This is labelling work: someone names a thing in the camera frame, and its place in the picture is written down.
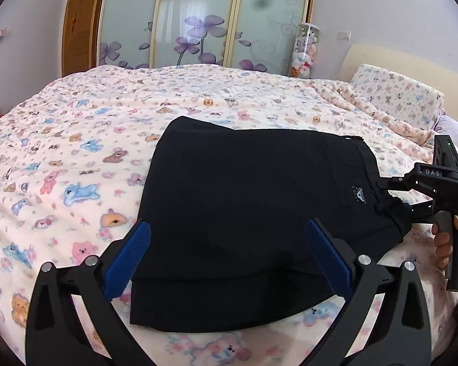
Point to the purple pillow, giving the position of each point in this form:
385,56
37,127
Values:
456,129

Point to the clear tube of plush toys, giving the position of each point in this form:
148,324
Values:
304,53

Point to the black pants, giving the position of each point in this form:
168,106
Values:
252,217

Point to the frosted glass floral wardrobe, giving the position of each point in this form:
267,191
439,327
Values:
198,15

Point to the wooden door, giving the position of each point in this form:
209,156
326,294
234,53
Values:
80,30

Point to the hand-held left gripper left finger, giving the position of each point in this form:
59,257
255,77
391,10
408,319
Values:
126,259

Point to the teddy bear printed blanket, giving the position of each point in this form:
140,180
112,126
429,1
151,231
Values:
80,141

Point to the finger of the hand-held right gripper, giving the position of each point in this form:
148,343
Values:
412,210
397,183

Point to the white wall switch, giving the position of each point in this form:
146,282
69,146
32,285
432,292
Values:
344,35

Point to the person's right hand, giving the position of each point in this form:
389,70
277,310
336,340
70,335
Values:
442,249

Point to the teddy bear printed pillow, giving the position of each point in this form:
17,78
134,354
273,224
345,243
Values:
397,93

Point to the beige headboard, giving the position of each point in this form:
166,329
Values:
404,64

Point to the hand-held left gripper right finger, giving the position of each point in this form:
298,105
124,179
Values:
328,259

